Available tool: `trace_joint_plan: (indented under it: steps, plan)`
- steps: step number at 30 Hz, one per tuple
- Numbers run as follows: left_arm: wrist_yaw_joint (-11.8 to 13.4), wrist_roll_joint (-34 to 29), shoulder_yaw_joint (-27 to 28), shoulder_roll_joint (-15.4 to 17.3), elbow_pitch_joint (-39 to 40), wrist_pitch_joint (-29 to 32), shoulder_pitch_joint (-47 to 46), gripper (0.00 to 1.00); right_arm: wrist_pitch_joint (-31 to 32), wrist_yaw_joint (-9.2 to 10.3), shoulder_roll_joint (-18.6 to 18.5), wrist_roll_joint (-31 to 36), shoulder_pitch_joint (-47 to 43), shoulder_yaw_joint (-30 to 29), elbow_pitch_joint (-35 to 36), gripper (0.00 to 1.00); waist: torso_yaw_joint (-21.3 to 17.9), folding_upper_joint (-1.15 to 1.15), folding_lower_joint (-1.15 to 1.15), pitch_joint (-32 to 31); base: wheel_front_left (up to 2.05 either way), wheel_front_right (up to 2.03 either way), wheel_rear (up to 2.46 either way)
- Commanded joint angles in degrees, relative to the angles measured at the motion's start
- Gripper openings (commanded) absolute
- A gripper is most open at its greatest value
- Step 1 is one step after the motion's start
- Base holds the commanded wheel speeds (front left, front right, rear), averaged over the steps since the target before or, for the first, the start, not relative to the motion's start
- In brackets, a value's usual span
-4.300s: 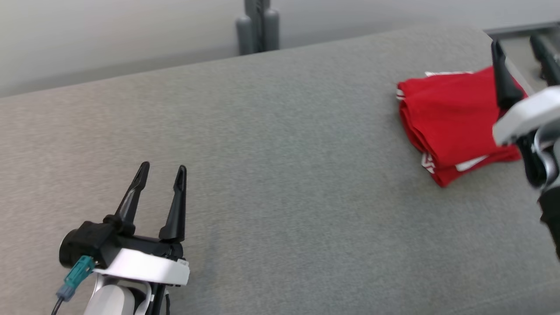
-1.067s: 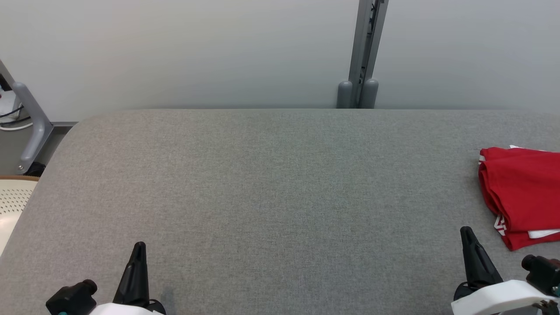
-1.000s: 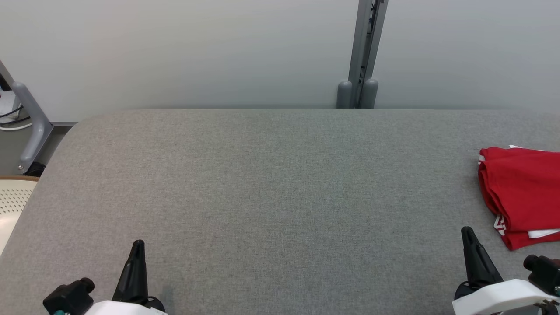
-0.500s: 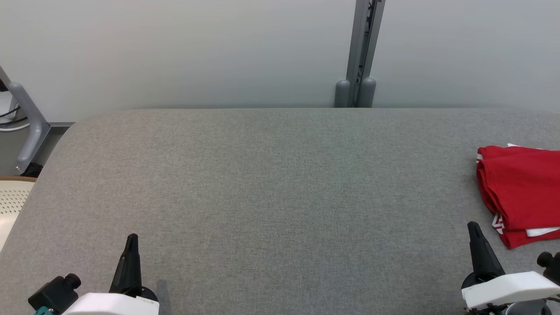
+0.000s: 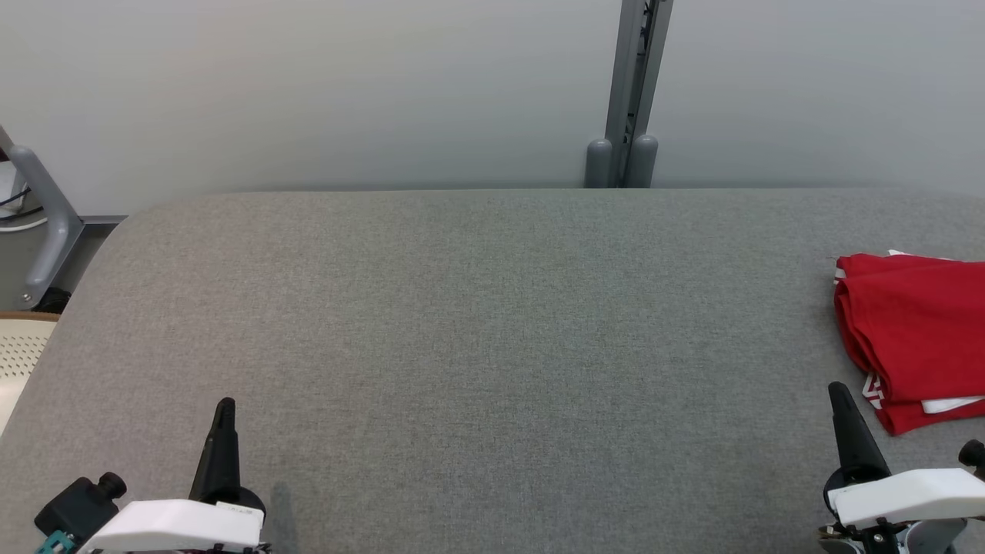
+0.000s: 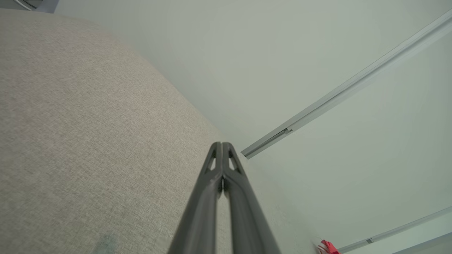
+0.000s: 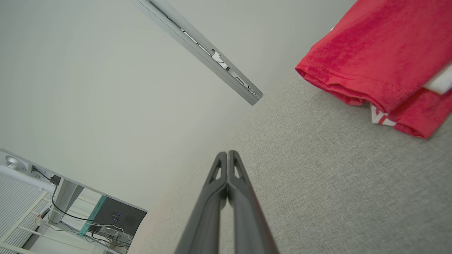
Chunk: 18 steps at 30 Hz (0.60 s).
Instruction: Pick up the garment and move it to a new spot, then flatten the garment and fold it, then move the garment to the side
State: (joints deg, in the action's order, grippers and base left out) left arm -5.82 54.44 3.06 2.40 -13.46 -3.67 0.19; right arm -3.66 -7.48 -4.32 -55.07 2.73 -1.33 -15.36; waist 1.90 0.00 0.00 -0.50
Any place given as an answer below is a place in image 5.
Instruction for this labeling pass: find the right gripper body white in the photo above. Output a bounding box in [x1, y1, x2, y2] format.
[822, 468, 985, 532]

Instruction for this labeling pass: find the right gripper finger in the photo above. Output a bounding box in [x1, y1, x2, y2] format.
[827, 382, 892, 486]

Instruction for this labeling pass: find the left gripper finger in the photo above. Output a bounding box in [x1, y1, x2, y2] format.
[189, 397, 241, 505]

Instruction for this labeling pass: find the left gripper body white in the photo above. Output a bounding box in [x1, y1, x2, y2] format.
[77, 486, 267, 554]

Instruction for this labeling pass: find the red lettered sports jersey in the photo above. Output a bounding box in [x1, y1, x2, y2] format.
[833, 250, 985, 405]

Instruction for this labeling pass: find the grey angled partition leg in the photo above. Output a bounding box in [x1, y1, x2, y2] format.
[0, 127, 85, 310]

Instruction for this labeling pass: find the black cable bundle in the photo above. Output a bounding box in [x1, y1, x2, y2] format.
[0, 187, 32, 224]

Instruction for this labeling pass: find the grey rounded post foot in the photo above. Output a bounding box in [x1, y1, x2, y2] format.
[585, 138, 615, 189]
[627, 135, 660, 189]

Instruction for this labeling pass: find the grey partition post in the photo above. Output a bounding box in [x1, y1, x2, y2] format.
[604, 0, 675, 189]

